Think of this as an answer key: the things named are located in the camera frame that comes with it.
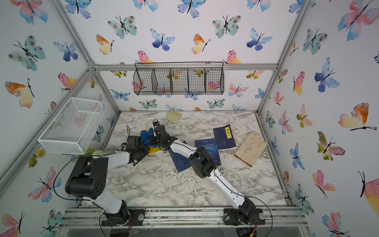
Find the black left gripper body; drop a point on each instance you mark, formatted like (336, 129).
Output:
(142, 151)

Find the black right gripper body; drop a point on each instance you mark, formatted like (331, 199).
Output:
(153, 139)

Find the yellow illustrated book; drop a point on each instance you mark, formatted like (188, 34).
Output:
(154, 150)

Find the blue cloth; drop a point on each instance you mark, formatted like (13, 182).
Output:
(146, 136)

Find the dark blue Chinese book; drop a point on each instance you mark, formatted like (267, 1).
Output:
(181, 163)

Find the blue Little Prince book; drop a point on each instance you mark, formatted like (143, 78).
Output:
(211, 146)

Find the dark blue horse-cover book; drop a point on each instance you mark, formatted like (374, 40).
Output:
(224, 137)

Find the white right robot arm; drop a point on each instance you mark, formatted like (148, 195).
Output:
(243, 210)

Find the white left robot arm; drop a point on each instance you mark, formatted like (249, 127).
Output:
(88, 180)

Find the green scrub brush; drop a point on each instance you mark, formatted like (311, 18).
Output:
(173, 116)

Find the potted flower plant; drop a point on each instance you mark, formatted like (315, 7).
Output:
(93, 152)

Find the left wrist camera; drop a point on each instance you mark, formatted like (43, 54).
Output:
(133, 140)

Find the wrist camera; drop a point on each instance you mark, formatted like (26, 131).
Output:
(159, 129)
(133, 140)

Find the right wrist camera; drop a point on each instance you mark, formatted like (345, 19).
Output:
(159, 129)

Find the black wire wall basket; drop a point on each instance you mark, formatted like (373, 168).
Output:
(179, 78)

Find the white mesh wall basket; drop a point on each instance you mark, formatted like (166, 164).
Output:
(73, 128)

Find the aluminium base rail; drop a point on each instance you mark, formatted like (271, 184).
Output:
(215, 216)

